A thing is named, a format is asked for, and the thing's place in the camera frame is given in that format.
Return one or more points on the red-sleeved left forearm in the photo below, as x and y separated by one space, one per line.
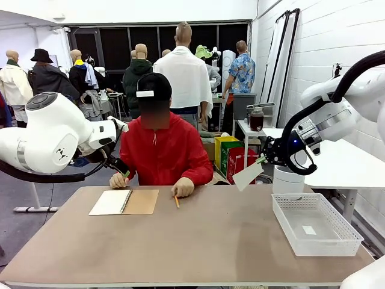
201 177

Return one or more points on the yellow green bag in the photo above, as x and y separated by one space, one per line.
224 141

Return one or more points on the small white side table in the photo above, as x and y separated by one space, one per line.
245 128

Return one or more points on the grey bin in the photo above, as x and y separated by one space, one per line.
243 105

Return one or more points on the small white label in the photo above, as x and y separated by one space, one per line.
309 230

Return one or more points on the white cylindrical trash bin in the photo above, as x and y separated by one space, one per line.
288 180

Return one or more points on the white perforated plastic basket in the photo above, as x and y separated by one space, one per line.
325 241

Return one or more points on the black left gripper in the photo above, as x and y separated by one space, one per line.
115 164

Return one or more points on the grey metal tool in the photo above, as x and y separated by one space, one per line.
261 105

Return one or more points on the person's right hand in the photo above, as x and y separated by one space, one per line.
118 181

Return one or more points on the mannequin with hawaiian shirt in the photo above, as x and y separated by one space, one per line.
242 75

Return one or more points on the red-sleeved right forearm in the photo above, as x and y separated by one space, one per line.
133 171

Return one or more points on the white paper sheet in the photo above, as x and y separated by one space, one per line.
246 177

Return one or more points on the red hoodie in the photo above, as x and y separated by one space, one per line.
168 150

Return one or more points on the large white table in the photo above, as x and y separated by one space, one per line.
346 168

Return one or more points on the white tower appliance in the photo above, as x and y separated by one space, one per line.
228 64

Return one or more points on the bare tan mannequin head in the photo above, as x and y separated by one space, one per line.
133 54
166 53

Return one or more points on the brown cardboard piece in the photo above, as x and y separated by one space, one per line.
216 179

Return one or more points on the mannequin with black hat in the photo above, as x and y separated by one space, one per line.
51 78

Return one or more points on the mannequin with white cape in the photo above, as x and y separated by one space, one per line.
186 78

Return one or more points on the mannequin with dark green hoodie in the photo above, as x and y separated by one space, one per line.
136 75

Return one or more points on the white floor stand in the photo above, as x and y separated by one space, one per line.
36 208

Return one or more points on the black cap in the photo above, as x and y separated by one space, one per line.
156 82

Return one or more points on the black-framed white panel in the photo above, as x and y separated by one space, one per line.
275 60
288 75

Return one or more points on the black tripod stand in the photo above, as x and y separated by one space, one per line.
338 70

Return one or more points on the mannequin with green hat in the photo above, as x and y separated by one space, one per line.
203 51

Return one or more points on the orange pencil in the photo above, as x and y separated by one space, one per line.
177 201

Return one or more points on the green printed bag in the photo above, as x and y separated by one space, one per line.
225 159

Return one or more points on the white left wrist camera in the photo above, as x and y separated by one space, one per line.
120 123

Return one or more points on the grey green folded cloth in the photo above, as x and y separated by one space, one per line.
209 135

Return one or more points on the person's left hand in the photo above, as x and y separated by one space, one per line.
183 188

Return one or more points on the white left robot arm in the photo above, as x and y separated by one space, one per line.
54 132

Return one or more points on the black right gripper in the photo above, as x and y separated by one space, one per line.
278 152

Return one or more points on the mannequin with yellow collar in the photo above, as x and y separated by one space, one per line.
78 78

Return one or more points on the brown spiral notebook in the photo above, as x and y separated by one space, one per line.
141 201

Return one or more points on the glass jar with dark liquid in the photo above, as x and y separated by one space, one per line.
257 122

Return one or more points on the mannequin with cream jacket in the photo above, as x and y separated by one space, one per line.
13 81

